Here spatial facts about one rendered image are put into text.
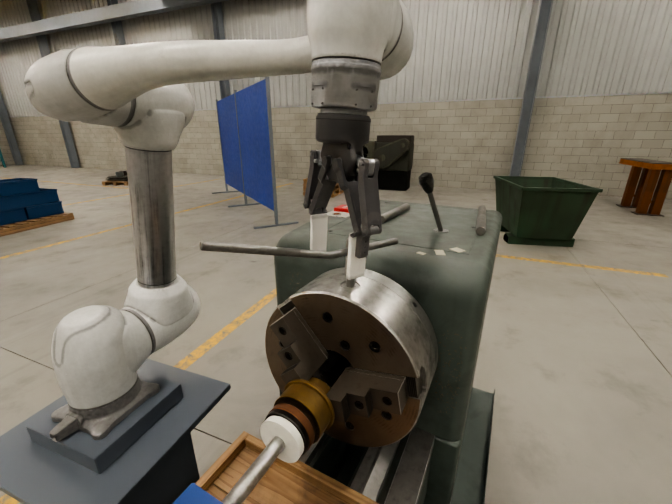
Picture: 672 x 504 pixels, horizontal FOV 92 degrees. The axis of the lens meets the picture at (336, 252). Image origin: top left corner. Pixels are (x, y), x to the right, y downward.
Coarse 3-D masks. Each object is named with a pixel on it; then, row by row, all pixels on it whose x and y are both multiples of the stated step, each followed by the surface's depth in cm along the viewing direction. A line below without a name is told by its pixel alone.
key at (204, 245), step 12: (384, 240) 57; (396, 240) 58; (240, 252) 42; (252, 252) 42; (264, 252) 43; (276, 252) 44; (288, 252) 46; (300, 252) 47; (312, 252) 48; (324, 252) 50; (336, 252) 51
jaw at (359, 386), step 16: (352, 368) 55; (336, 384) 51; (352, 384) 51; (368, 384) 50; (384, 384) 49; (400, 384) 49; (416, 384) 50; (336, 400) 48; (352, 400) 49; (368, 400) 49; (384, 400) 49; (400, 400) 48; (336, 416) 49; (368, 416) 49
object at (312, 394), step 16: (288, 384) 51; (304, 384) 49; (320, 384) 51; (288, 400) 47; (304, 400) 46; (320, 400) 48; (288, 416) 44; (304, 416) 45; (320, 416) 46; (304, 432) 44; (320, 432) 46; (304, 448) 44
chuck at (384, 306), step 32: (320, 288) 55; (384, 288) 57; (320, 320) 55; (352, 320) 52; (384, 320) 50; (416, 320) 55; (352, 352) 54; (384, 352) 51; (416, 352) 51; (352, 416) 59; (384, 416) 55; (416, 416) 52
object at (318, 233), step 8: (312, 216) 52; (320, 216) 53; (312, 224) 53; (320, 224) 54; (312, 232) 54; (320, 232) 54; (312, 240) 54; (320, 240) 55; (312, 248) 54; (320, 248) 55
